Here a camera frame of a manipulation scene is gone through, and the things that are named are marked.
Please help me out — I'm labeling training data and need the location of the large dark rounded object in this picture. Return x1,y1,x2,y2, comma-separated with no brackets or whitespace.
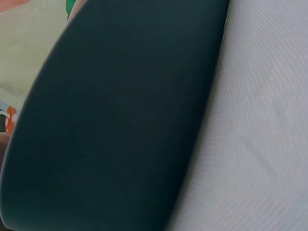
0,0,232,231

